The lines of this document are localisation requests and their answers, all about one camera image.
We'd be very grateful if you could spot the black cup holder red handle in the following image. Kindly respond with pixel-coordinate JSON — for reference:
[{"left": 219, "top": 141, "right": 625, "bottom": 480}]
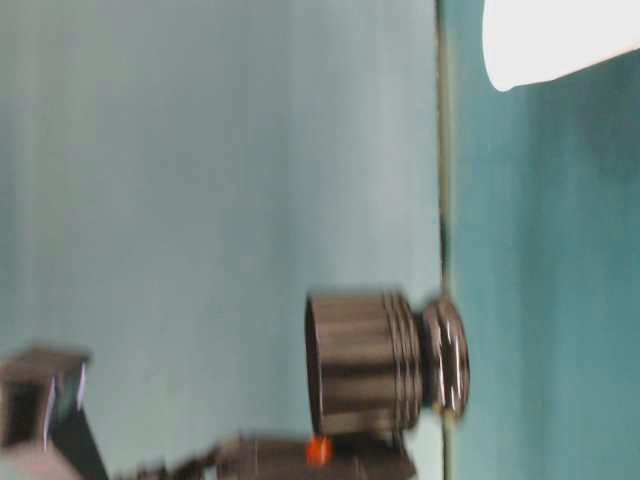
[{"left": 304, "top": 287, "right": 472, "bottom": 467}]

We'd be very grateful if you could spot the white paper cup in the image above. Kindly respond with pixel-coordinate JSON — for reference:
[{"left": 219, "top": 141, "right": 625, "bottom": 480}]
[{"left": 482, "top": 0, "right": 640, "bottom": 94}]

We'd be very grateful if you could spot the blue-green backdrop cloth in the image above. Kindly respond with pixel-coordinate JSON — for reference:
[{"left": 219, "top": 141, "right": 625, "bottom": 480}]
[{"left": 0, "top": 0, "right": 444, "bottom": 480}]

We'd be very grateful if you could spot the blue-green table cloth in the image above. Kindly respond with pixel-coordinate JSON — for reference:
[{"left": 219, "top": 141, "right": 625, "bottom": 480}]
[{"left": 439, "top": 0, "right": 640, "bottom": 480}]

